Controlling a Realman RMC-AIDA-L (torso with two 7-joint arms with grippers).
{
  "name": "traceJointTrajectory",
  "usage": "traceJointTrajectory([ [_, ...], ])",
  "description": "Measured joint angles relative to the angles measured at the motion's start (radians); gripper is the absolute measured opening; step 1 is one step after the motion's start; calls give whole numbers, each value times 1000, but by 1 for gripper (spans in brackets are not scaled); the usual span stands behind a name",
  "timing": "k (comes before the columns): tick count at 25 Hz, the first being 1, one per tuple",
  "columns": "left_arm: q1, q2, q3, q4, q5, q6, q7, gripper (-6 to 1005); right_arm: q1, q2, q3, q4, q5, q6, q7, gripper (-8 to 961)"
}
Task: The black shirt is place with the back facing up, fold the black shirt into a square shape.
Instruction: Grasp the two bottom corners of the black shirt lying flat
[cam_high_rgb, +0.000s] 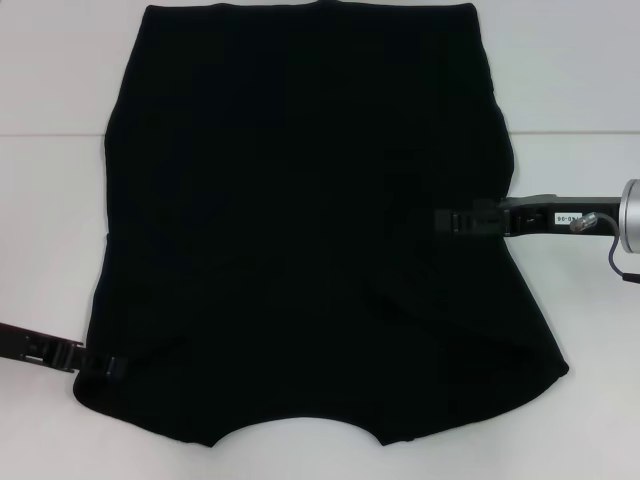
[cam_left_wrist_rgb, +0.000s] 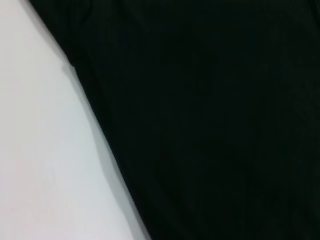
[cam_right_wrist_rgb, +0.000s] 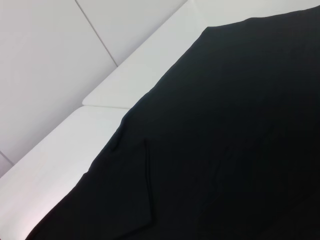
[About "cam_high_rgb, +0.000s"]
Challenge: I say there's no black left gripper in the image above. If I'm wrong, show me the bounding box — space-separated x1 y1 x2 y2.
0 322 129 385

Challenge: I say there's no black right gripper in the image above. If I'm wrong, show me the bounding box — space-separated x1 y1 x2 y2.
433 194 624 239

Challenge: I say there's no black t-shirt with FREE print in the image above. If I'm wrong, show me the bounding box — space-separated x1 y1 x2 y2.
72 0 571 447

